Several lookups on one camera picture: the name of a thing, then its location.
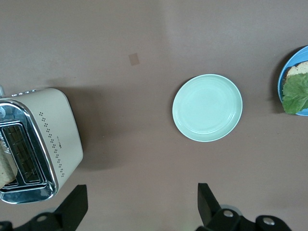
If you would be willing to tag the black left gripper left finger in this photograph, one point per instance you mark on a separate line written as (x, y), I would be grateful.
(74, 204)

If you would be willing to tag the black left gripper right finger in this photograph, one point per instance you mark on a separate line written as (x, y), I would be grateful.
(207, 207)

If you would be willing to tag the bread slice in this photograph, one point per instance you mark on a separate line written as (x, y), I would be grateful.
(6, 166)
(298, 68)

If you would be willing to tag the green lettuce leaf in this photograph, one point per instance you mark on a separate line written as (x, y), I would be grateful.
(296, 93)

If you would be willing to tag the light green round plate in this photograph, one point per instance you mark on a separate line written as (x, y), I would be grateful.
(207, 107)

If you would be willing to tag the blue round plate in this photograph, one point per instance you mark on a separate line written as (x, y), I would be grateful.
(294, 57)

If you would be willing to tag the beige chrome toaster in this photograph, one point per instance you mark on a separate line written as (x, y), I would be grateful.
(60, 115)

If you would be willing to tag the brown tape square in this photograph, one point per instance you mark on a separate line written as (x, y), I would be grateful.
(134, 59)

